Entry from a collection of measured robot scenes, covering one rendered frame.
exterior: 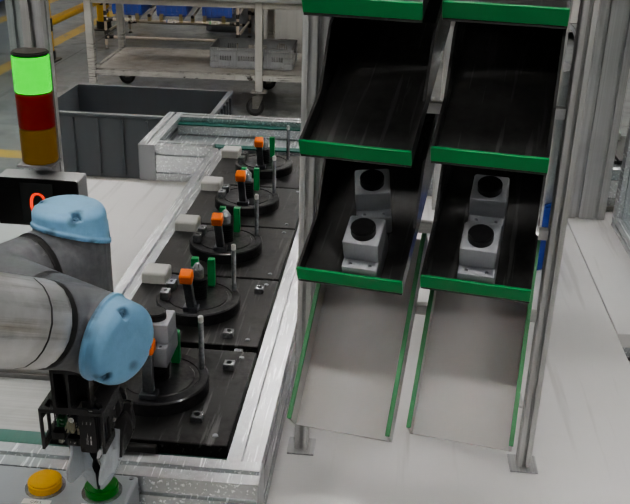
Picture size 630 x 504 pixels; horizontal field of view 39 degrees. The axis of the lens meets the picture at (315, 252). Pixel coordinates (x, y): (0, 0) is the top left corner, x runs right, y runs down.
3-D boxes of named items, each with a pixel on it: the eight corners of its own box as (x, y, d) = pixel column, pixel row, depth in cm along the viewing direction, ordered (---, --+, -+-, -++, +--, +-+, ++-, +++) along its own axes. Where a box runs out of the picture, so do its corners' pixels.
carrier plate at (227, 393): (227, 458, 115) (227, 445, 114) (47, 444, 116) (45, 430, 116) (256, 363, 136) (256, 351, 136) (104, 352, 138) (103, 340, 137)
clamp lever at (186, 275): (196, 309, 142) (190, 277, 137) (183, 309, 142) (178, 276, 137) (200, 293, 145) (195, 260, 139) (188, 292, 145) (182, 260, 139)
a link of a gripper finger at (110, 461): (86, 514, 101) (79, 447, 97) (103, 481, 107) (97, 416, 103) (113, 516, 101) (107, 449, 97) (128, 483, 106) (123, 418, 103)
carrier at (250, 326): (258, 358, 138) (258, 286, 133) (107, 347, 140) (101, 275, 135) (279, 290, 160) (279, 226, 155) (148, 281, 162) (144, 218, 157)
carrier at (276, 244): (279, 289, 160) (279, 225, 155) (148, 281, 162) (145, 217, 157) (294, 238, 182) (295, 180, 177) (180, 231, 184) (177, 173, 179)
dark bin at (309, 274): (402, 295, 106) (401, 254, 101) (297, 280, 109) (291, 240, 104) (440, 142, 124) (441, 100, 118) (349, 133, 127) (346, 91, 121)
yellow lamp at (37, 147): (51, 166, 124) (48, 132, 122) (16, 164, 124) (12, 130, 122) (64, 155, 128) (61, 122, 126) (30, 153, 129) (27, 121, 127)
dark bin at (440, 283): (529, 304, 105) (535, 263, 99) (419, 288, 108) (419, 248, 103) (549, 148, 123) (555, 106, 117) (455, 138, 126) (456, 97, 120)
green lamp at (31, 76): (44, 95, 120) (40, 59, 118) (8, 94, 120) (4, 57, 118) (57, 87, 124) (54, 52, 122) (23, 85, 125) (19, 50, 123)
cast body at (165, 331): (167, 368, 120) (165, 323, 117) (135, 366, 121) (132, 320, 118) (181, 338, 128) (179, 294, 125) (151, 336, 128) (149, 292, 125)
